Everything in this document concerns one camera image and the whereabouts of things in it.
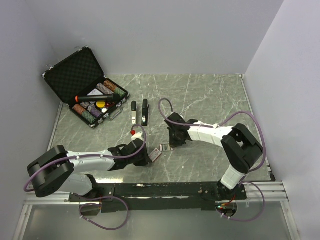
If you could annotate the red white staple box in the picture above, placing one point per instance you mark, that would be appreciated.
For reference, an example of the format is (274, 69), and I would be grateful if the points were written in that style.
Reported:
(155, 154)

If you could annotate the striped staple strip pack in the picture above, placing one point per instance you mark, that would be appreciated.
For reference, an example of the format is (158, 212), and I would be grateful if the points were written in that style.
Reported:
(165, 147)

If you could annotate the black poker chip case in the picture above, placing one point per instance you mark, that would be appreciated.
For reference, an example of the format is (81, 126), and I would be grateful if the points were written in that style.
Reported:
(80, 75)

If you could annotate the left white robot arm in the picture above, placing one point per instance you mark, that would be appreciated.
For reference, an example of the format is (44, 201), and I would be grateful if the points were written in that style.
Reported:
(59, 170)

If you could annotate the yellow poker chip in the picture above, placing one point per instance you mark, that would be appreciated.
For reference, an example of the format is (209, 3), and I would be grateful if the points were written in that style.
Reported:
(101, 104)

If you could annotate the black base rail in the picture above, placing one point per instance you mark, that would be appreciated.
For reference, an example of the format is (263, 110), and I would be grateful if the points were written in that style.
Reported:
(160, 196)

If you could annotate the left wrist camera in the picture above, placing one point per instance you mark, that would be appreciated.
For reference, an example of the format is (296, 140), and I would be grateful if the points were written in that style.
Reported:
(137, 135)

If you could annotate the grey and black stapler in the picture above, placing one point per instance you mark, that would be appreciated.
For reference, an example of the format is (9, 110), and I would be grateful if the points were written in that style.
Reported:
(134, 112)

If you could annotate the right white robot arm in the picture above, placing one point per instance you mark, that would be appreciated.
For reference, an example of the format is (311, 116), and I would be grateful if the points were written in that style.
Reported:
(241, 147)

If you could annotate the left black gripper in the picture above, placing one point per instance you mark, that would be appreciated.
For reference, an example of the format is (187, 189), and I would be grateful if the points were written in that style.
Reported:
(145, 160)

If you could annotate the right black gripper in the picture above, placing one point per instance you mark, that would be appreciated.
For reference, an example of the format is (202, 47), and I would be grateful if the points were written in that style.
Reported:
(172, 143)

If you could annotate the black orange marker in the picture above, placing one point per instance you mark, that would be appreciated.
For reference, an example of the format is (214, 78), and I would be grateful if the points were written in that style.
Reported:
(95, 98)

